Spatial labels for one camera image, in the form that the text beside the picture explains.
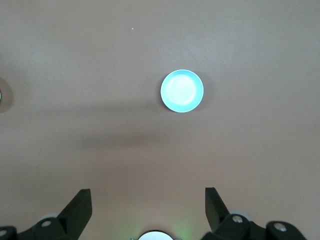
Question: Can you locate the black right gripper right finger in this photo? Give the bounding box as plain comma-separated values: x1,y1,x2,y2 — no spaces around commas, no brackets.
201,187,267,240

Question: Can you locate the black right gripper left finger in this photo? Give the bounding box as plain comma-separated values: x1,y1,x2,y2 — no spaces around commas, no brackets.
17,189,93,240

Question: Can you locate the blue bowl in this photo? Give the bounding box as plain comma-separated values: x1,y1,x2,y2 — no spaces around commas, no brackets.
160,69,205,114

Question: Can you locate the brown table cloth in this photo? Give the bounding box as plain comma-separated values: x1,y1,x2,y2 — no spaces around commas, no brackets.
0,0,320,240

